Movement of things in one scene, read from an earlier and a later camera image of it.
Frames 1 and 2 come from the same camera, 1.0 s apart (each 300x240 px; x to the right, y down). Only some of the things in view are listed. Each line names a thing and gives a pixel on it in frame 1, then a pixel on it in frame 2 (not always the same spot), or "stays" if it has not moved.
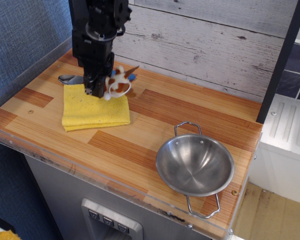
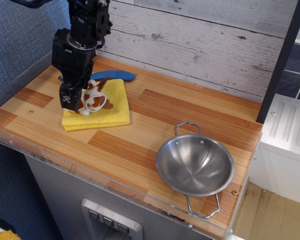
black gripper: [95, 54] to [75, 64]
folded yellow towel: [83, 110] stays
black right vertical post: [283, 59] stays
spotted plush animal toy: [118, 84] to [92, 100]
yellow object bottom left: [8, 235] stays
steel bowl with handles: [196, 166] stays
